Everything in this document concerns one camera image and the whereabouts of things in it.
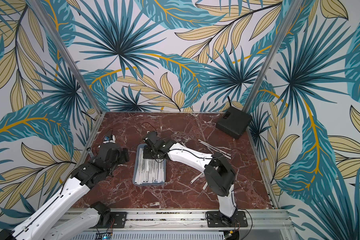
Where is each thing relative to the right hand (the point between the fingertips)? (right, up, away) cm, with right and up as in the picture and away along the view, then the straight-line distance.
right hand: (144, 153), depth 83 cm
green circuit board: (-16, -38, -12) cm, 43 cm away
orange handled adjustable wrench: (-40, 0, +14) cm, 42 cm away
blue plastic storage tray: (-7, -8, +5) cm, 12 cm away
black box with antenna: (+59, +19, +26) cm, 67 cm away
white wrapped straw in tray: (+2, -11, +5) cm, 12 cm away
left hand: (-11, +1, -7) cm, 13 cm away
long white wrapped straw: (+43, 0, +17) cm, 47 cm away
